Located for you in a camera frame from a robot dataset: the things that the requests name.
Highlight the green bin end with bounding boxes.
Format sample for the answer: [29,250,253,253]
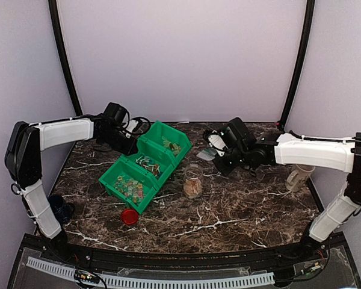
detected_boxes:
[140,120,192,167]

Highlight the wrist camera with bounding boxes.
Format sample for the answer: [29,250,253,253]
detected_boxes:
[103,102,128,125]
[218,117,256,151]

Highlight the metal scoop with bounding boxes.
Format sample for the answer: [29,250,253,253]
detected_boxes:
[197,148,217,161]

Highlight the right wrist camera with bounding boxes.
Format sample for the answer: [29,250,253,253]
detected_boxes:
[218,117,256,151]

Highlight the black front rail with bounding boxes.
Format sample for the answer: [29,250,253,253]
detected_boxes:
[57,244,303,270]

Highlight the beige ceramic mug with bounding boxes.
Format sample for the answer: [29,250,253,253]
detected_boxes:
[285,164,315,192]

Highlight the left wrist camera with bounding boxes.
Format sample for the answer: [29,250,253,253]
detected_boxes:
[103,102,128,125]

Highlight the white slotted cable duct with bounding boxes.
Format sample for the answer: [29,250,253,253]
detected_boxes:
[26,256,275,288]

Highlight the green bin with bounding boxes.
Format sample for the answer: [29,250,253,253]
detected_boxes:
[122,140,175,188]
[99,157,159,214]

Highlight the red jar lid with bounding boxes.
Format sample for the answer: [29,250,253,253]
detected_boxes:
[120,208,139,226]

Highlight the clear glass jar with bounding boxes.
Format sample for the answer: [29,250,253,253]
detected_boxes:
[183,164,203,199]

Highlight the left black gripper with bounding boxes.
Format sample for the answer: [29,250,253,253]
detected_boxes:
[100,128,138,155]

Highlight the left black frame post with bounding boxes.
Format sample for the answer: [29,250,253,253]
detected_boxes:
[48,0,83,116]

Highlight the small green circuit board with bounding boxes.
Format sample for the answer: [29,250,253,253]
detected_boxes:
[73,270,100,284]

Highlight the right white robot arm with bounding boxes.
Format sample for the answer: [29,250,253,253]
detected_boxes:
[203,129,361,261]

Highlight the black frame post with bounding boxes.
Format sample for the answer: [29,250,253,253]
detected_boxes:
[48,0,83,116]
[277,0,315,131]

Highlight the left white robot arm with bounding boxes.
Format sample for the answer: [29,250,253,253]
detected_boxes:
[4,114,138,240]

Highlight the right black frame post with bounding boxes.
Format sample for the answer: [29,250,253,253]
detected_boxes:
[277,0,315,131]

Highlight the dark blue mug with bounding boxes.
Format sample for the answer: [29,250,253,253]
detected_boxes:
[48,195,75,225]

